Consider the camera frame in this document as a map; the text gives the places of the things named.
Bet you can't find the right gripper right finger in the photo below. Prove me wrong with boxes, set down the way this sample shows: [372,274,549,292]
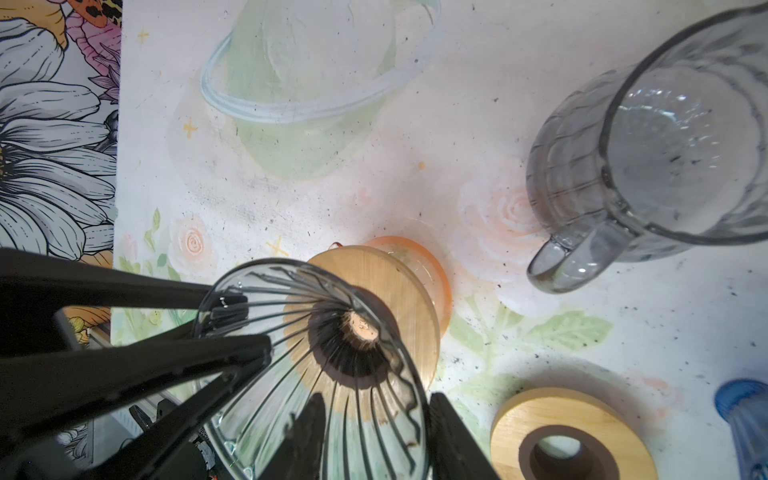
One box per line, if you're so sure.
[428,393,499,480]

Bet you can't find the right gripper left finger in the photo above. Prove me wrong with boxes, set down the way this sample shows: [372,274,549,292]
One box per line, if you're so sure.
[260,393,326,480]

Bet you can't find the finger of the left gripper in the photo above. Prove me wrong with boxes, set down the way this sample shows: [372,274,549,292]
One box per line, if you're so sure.
[79,360,264,479]
[1,335,271,444]

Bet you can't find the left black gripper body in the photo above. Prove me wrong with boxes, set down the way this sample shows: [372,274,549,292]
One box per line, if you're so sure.
[1,248,208,479]

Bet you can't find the clear grey glass dripper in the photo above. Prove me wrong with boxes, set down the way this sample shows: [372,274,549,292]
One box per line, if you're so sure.
[193,259,430,479]

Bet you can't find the wooden dripper ring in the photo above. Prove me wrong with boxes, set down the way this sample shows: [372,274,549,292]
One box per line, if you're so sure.
[283,244,442,397]
[490,386,660,480]

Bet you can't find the orange glass carafe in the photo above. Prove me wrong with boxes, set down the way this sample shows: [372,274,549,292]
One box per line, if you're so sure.
[364,236,453,337]

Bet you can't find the blue glass dripper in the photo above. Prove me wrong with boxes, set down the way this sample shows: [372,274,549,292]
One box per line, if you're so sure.
[714,379,767,480]

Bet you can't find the grey glass pitcher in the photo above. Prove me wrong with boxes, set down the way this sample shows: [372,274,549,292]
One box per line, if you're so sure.
[526,4,767,294]

